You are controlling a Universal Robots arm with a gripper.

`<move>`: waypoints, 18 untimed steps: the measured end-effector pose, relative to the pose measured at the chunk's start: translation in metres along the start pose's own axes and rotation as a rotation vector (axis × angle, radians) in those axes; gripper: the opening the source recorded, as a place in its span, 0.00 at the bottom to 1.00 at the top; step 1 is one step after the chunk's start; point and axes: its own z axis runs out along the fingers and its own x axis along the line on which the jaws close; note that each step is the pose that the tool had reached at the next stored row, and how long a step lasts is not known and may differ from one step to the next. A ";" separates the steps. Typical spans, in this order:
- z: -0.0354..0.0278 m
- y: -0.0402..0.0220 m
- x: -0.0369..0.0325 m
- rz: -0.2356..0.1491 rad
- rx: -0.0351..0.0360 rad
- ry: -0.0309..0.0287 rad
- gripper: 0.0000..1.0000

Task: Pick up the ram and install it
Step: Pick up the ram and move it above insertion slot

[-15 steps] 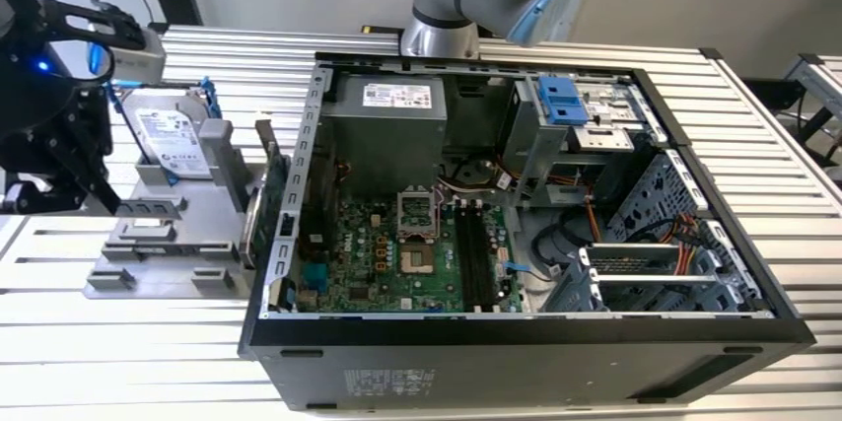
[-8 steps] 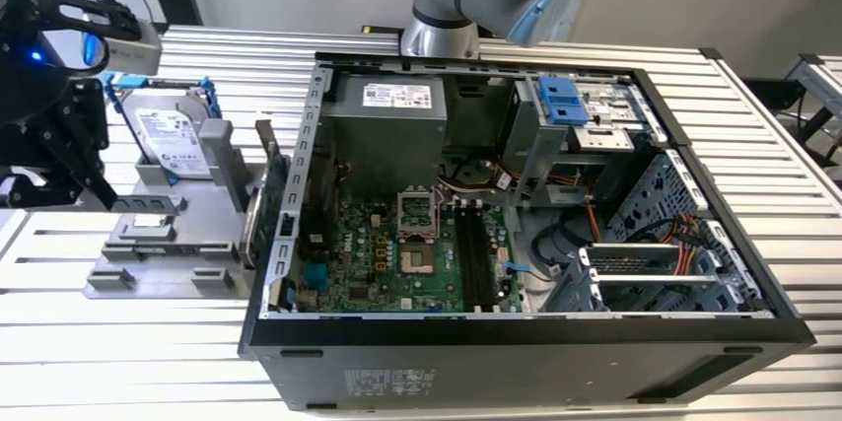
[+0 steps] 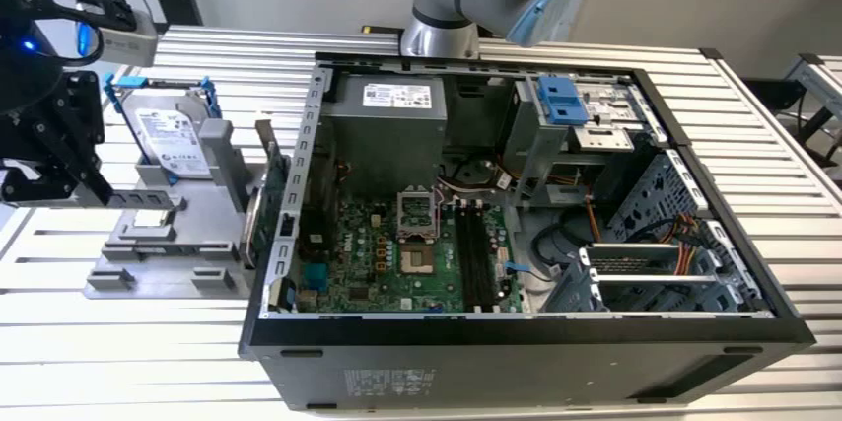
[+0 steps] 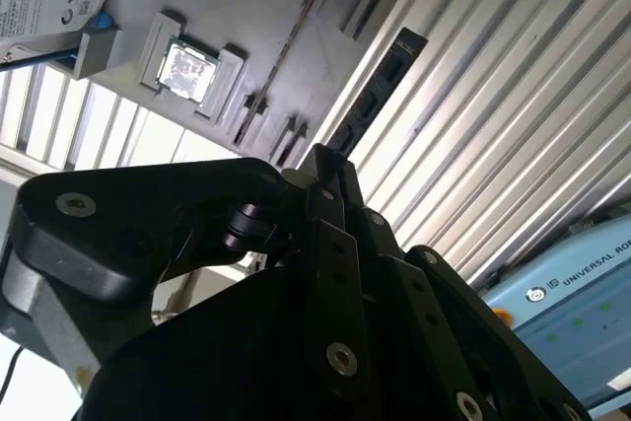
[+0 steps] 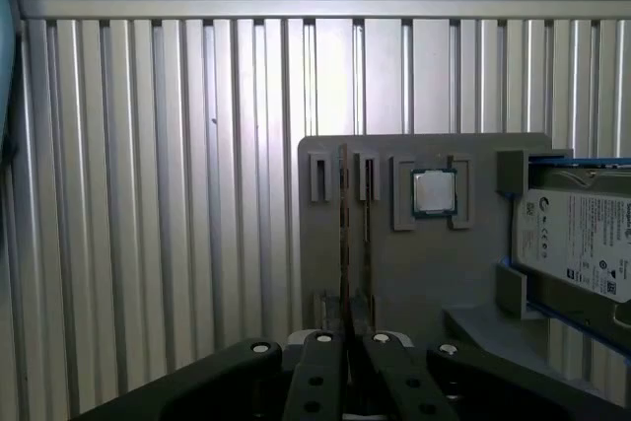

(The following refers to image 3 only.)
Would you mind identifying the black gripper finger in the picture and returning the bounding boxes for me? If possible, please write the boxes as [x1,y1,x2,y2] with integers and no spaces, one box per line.
[0,112,74,205]
[35,70,112,206]

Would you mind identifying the black RAM slot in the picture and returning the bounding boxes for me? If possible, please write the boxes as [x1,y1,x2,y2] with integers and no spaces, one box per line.
[462,199,485,313]
[472,199,495,313]
[480,199,505,313]
[454,199,477,313]

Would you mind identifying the hard disk in blue carrier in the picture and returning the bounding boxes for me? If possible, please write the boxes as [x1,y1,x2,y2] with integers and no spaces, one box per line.
[101,74,222,188]

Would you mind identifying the silver CPU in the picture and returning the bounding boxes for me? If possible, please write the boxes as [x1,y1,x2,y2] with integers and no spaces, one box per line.
[130,207,170,230]

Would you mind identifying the grey parts rack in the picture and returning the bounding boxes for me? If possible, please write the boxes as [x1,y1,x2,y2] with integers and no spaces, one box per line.
[78,117,264,302]

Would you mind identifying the green graphics card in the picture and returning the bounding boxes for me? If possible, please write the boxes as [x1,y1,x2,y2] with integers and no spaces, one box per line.
[238,112,294,272]

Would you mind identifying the grey power supply unit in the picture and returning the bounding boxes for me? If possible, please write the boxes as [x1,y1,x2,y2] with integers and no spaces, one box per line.
[325,73,449,195]

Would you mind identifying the blue expansion slot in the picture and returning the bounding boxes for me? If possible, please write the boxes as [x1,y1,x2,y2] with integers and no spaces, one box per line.
[301,265,329,293]

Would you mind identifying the metal socket cover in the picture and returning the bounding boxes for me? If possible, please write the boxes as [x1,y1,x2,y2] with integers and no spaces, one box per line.
[393,185,440,240]

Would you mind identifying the thin locking lever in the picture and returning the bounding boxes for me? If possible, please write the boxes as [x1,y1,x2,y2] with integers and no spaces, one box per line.
[432,188,445,243]

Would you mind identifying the CPU socket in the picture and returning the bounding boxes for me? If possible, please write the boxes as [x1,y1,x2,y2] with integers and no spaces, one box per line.
[397,238,440,277]

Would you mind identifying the green motherboard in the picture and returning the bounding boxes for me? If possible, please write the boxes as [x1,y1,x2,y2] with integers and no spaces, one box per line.
[294,191,527,315]

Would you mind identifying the blue drive latch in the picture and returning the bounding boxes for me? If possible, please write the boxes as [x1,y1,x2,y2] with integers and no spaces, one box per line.
[535,74,585,127]

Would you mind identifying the black open PC case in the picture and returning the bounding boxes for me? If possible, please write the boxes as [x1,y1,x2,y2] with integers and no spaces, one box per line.
[234,49,816,412]

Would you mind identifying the silver disk bay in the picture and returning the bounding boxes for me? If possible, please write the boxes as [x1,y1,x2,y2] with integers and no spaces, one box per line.
[544,221,768,315]

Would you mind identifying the black joint block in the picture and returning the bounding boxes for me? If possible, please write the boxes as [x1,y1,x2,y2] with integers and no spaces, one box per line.
[741,76,807,111]

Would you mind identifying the slatted metal side table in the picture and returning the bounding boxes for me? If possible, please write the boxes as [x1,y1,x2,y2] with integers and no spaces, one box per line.
[775,51,842,169]

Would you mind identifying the black looped cable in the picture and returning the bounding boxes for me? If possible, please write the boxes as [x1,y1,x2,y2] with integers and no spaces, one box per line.
[529,221,584,277]

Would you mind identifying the orange drive wires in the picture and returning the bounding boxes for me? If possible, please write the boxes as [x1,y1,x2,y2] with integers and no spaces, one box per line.
[543,169,587,190]

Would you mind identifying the thin orange wire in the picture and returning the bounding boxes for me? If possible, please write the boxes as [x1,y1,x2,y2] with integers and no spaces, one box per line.
[583,196,601,245]

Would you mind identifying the orange yellow wire bundle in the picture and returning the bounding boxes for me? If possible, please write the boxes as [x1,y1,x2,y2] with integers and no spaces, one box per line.
[664,212,716,278]

